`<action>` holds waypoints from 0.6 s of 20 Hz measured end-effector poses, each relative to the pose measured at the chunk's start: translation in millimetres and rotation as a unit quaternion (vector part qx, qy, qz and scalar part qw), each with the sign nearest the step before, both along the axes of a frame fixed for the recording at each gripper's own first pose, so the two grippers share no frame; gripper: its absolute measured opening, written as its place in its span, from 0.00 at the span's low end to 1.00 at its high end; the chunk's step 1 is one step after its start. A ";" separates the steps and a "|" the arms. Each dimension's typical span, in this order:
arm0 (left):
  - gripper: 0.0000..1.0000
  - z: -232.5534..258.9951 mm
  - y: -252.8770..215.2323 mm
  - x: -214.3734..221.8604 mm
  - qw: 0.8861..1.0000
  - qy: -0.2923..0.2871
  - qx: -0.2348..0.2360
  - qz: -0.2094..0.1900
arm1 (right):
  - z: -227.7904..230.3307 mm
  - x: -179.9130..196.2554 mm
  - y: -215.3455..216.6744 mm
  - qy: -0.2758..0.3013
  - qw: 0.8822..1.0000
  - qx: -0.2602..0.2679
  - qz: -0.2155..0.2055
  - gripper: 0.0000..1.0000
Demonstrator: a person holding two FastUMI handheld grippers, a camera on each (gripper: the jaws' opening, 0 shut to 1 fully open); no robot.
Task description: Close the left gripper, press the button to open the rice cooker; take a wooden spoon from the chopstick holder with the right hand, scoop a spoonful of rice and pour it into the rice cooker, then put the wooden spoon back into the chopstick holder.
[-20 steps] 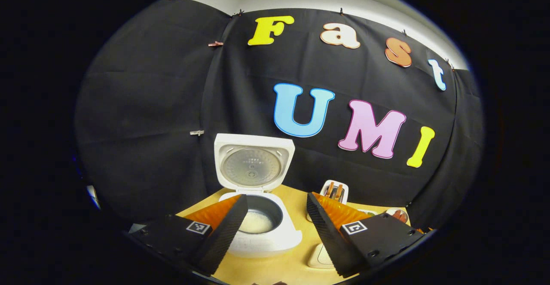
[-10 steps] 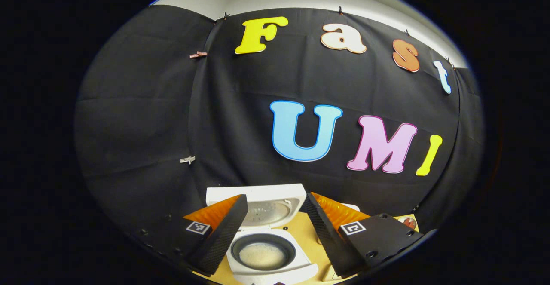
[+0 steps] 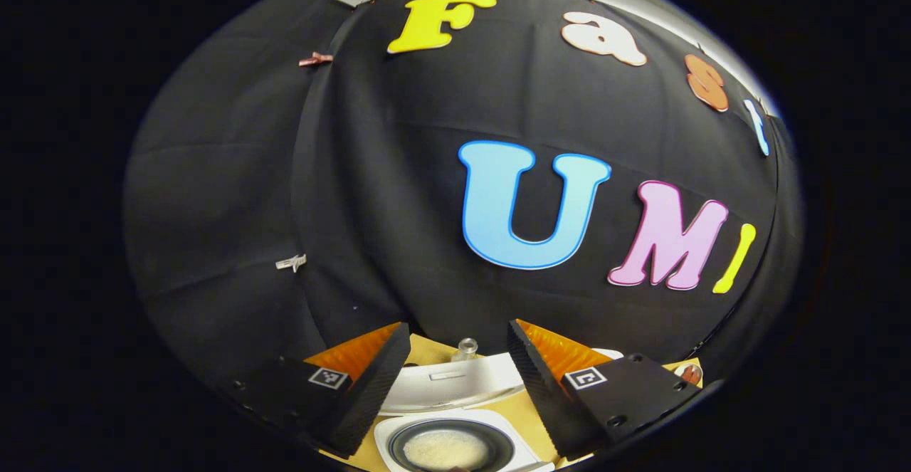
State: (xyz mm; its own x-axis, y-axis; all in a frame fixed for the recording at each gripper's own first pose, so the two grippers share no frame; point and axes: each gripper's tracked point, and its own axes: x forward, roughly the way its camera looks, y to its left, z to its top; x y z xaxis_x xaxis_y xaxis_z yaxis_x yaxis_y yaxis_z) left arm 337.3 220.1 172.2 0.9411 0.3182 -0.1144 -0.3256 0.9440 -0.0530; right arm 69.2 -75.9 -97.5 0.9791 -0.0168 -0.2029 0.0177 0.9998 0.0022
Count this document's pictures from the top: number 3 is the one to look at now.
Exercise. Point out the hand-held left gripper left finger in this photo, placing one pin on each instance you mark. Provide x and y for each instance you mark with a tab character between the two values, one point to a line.
377	376

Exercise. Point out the white rice cooker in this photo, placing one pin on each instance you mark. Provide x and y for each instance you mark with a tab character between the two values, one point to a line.
455	386

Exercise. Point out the small glass bottle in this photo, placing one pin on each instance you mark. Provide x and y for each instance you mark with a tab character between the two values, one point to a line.
465	349

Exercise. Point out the silver metal clip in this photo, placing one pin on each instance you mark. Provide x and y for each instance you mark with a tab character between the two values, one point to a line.
291	263

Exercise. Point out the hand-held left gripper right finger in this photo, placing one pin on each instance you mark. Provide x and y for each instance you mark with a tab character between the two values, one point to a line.
534	376

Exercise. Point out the red food piece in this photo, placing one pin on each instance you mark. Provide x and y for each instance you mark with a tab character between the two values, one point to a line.
689	374

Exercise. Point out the wooden clothes clip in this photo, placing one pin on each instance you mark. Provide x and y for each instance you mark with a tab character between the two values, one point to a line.
315	59

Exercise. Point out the small white plate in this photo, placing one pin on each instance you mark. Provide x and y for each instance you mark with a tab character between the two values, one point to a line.
694	366

